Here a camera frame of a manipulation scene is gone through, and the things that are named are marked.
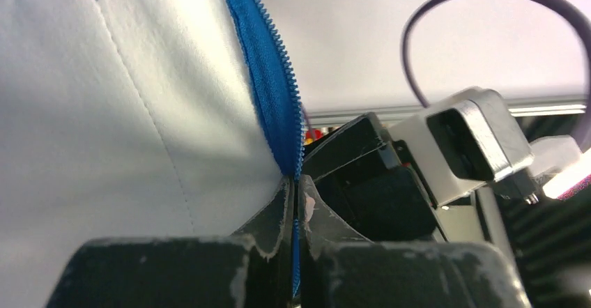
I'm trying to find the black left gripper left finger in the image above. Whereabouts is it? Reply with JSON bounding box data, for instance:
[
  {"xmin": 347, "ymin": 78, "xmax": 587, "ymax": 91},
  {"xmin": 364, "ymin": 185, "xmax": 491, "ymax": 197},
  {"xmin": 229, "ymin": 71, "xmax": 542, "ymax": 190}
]
[{"xmin": 47, "ymin": 177, "xmax": 295, "ymax": 307}]

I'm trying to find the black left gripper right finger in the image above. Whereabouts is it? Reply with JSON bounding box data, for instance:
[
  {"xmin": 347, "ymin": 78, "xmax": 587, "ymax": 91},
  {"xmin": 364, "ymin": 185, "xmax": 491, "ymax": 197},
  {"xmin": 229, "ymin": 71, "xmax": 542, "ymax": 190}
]
[{"xmin": 298, "ymin": 176, "xmax": 530, "ymax": 307}]

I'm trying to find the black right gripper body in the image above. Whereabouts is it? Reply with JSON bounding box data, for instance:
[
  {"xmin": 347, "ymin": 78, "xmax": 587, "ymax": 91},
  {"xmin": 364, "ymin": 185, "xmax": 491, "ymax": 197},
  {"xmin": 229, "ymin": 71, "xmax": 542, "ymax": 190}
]
[{"xmin": 302, "ymin": 112, "xmax": 448, "ymax": 242}]

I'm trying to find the blue zip-up jacket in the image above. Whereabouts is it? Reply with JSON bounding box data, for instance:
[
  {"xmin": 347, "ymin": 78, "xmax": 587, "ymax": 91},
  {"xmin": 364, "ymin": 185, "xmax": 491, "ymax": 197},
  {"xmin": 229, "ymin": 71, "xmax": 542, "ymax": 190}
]
[{"xmin": 1, "ymin": 0, "xmax": 302, "ymax": 307}]

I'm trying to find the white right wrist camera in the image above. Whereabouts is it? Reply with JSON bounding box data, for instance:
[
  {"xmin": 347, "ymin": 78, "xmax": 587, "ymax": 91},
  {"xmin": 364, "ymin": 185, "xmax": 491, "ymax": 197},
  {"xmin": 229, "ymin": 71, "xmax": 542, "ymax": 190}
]
[{"xmin": 388, "ymin": 87, "xmax": 534, "ymax": 207}]

